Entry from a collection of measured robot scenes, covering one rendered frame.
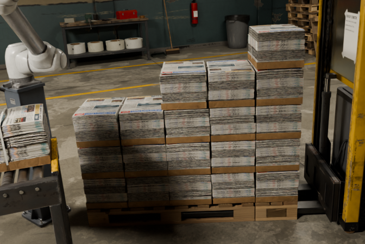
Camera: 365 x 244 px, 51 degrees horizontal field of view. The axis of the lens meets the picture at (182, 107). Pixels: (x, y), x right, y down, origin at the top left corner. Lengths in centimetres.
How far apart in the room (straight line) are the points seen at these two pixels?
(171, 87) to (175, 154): 45
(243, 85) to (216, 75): 18
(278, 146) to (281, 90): 38
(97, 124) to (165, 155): 48
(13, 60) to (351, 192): 227
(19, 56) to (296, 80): 174
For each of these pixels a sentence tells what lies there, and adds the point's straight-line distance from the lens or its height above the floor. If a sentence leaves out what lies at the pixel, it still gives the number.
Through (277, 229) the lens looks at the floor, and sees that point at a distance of 277.
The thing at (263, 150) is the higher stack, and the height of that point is 53.
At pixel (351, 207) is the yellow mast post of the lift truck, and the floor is 20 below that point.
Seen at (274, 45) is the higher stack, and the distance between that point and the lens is 239.
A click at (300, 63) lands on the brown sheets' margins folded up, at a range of 244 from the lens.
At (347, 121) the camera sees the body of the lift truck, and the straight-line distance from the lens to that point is 295.
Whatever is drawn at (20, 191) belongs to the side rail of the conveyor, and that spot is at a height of 78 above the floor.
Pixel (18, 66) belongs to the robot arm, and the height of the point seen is 114.
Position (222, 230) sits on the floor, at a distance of 273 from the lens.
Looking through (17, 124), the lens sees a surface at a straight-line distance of 190.
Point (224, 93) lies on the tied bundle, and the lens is 240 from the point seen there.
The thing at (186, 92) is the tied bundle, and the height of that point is 95.
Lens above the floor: 160
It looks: 18 degrees down
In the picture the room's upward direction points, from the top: 3 degrees counter-clockwise
